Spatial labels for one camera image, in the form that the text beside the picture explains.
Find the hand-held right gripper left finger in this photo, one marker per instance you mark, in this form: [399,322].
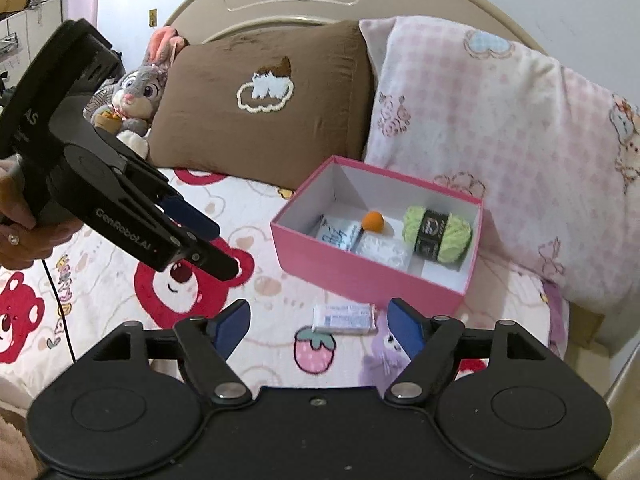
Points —
[232,326]

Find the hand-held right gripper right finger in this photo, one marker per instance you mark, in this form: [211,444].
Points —
[405,326]

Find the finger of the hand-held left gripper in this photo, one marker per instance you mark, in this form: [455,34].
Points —
[215,262]
[192,217]

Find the small white packet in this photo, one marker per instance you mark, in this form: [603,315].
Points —
[342,318]

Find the pink cardboard box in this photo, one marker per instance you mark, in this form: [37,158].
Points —
[350,275]

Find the clear plastic packet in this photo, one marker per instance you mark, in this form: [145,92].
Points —
[382,251]

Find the small orange ball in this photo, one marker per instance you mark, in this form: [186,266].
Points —
[373,221]

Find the blue white tissue packet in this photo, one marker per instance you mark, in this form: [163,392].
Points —
[335,235]

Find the person's left hand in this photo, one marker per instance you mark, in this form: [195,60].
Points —
[20,250]

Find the bear printed bedsheet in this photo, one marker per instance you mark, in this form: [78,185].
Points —
[280,320]

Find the black and white plush toy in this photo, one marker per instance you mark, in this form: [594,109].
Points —
[102,97]

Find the grey bunny plush toy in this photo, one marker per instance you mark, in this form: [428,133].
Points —
[142,85]

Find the brown embroidered pillow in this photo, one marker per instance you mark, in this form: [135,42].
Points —
[210,125]

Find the green yarn ball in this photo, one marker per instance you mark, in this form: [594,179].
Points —
[455,240]

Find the white cabinet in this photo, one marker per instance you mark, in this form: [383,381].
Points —
[30,35]

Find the beige nightstand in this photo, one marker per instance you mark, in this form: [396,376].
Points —
[585,327]

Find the pink checked pillow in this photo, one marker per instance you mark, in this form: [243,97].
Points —
[525,160]

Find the beige satin cloth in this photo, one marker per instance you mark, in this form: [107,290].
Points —
[625,420]

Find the brown fuzzy rug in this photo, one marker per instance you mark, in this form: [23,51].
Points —
[15,440]

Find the brown wall socket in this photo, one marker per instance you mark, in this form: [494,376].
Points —
[153,17]

